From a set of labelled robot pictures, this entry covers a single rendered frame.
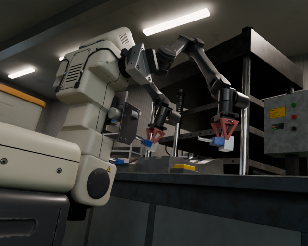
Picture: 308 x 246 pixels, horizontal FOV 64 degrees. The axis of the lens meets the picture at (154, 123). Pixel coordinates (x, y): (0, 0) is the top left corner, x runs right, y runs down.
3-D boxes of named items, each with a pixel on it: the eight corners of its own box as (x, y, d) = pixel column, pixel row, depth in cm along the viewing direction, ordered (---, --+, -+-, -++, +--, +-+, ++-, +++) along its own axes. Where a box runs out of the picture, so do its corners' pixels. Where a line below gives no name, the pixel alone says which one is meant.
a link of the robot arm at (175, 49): (173, 46, 138) (181, 30, 132) (195, 58, 137) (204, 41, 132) (146, 70, 101) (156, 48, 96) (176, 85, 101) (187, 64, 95)
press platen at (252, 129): (244, 130, 178) (244, 123, 180) (154, 142, 265) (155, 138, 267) (294, 150, 219) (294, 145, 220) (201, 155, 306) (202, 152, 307)
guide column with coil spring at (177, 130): (166, 228, 209) (181, 88, 245) (162, 226, 213) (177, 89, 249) (171, 228, 212) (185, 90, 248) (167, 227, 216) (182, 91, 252)
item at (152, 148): (135, 142, 121) (139, 132, 122) (130, 141, 125) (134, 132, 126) (155, 152, 127) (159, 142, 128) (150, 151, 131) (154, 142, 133)
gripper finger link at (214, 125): (225, 144, 99) (226, 121, 101) (234, 141, 92) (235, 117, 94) (209, 141, 97) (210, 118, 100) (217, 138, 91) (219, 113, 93)
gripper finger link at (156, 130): (153, 145, 132) (159, 129, 134) (161, 146, 126) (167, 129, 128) (143, 140, 129) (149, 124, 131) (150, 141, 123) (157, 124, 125)
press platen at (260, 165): (243, 164, 171) (243, 157, 173) (151, 166, 259) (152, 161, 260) (295, 178, 212) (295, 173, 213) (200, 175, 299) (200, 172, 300)
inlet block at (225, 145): (200, 144, 88) (201, 130, 90) (194, 146, 93) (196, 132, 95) (233, 150, 91) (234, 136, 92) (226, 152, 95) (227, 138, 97)
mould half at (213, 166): (167, 175, 108) (170, 145, 112) (136, 174, 129) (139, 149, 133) (236, 188, 135) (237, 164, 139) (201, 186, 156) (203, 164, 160)
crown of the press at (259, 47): (249, 96, 171) (251, 22, 187) (144, 123, 274) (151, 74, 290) (305, 127, 216) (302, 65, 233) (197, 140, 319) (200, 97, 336)
